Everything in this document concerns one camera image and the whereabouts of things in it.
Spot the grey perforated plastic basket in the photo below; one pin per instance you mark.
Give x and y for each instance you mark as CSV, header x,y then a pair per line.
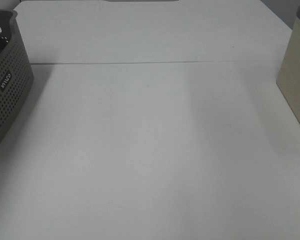
x,y
16,75

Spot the beige fabric bin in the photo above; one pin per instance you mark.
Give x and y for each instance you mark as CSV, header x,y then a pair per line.
x,y
288,79

